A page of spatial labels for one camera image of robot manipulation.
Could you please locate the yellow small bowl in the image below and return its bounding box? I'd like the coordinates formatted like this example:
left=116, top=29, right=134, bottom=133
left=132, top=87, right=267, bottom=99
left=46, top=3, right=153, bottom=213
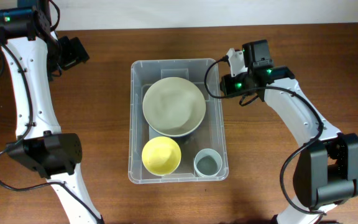
left=142, top=136, right=181, bottom=176

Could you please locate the grey plastic cup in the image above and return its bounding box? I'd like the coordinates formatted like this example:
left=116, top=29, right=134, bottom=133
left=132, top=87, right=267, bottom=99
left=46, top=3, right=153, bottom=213
left=193, top=148, right=223, bottom=177

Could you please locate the clear plastic storage bin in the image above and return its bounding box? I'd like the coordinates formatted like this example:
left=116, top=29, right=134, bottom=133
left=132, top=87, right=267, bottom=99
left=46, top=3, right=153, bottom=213
left=128, top=58, right=229, bottom=184

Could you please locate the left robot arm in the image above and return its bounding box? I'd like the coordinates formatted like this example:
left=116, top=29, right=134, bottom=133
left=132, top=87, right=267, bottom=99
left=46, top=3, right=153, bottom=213
left=0, top=1, right=103, bottom=223

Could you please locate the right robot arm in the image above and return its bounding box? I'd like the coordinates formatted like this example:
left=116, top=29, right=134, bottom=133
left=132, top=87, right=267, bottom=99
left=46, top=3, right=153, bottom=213
left=220, top=67, right=358, bottom=223

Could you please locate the blue large bowl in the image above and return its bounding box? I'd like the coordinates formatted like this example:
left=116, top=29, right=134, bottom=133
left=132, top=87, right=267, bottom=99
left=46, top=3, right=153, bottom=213
left=163, top=128, right=197, bottom=138

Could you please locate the beige large bowl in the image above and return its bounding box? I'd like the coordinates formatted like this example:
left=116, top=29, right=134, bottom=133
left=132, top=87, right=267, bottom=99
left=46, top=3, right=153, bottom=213
left=142, top=77, right=206, bottom=135

